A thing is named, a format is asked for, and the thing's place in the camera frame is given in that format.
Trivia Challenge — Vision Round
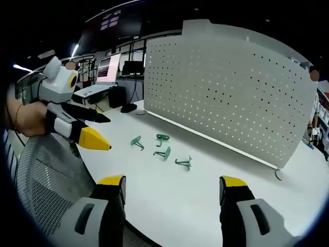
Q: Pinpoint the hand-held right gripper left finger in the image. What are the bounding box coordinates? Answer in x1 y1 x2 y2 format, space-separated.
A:
50 174 127 247

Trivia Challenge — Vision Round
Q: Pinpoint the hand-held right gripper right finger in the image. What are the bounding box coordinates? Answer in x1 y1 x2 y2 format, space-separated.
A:
219 175 296 247

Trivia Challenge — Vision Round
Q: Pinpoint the green hook assembly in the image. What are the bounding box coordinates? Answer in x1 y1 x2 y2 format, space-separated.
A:
174 154 193 171
153 146 172 161
155 133 171 148
130 135 145 151

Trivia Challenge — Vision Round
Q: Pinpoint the white perforated mounting plate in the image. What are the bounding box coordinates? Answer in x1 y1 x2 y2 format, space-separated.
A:
143 20 319 171

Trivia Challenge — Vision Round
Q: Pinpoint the person's left hand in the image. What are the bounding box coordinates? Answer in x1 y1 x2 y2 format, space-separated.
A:
20 101 52 137

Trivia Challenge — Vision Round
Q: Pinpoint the black box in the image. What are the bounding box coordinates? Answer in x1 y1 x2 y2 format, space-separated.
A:
107 85 127 109

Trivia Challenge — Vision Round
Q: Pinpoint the small black object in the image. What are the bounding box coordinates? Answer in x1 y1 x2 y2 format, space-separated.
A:
120 102 138 114

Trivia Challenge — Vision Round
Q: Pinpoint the open laptop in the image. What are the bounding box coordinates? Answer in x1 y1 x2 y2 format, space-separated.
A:
74 52 122 99

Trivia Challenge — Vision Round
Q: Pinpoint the grey mesh chair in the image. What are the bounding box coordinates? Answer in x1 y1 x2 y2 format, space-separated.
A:
16 135 97 239

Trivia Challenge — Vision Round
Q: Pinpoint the black monitor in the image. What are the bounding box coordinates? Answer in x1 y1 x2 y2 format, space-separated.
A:
121 60 144 77

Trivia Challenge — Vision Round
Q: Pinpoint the thin orange bracelet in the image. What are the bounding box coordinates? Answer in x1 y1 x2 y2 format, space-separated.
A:
14 103 23 131

